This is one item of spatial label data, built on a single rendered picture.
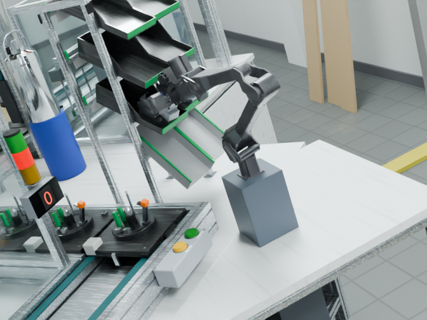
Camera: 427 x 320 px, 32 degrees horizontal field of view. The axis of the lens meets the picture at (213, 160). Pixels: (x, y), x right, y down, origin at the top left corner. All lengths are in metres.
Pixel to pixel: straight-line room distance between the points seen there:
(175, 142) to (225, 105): 1.26
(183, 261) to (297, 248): 0.33
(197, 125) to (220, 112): 1.08
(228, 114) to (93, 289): 1.75
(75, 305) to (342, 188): 0.90
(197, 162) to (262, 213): 0.40
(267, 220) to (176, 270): 0.32
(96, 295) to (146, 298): 0.17
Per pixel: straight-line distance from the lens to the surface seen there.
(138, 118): 2.37
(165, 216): 2.32
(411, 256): 3.54
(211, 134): 2.59
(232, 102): 3.79
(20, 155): 2.11
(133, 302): 2.04
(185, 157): 2.47
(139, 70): 2.36
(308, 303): 2.37
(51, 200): 2.17
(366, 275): 3.48
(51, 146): 3.15
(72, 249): 2.35
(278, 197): 2.18
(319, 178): 2.50
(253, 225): 2.17
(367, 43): 5.66
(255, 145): 2.15
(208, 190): 2.64
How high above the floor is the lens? 1.99
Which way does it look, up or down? 23 degrees down
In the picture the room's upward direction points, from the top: 19 degrees counter-clockwise
